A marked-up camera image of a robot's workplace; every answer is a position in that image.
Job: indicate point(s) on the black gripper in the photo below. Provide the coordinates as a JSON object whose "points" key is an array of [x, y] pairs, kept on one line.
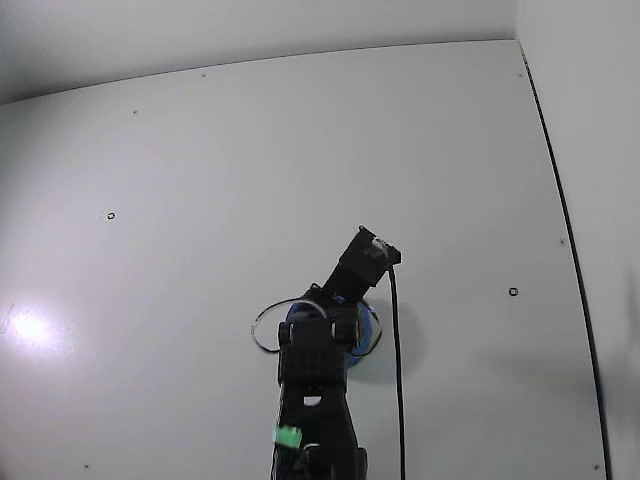
{"points": [[334, 311]]}

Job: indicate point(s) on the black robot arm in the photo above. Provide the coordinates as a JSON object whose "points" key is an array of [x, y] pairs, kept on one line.
{"points": [[325, 440]]}

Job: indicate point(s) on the green connector block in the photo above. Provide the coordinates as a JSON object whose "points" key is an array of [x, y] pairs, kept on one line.
{"points": [[286, 436]]}

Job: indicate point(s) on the blue tape roll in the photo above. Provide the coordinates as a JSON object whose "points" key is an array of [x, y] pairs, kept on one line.
{"points": [[359, 360]]}

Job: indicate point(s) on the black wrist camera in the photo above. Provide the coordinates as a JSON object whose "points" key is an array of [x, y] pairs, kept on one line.
{"points": [[365, 255]]}

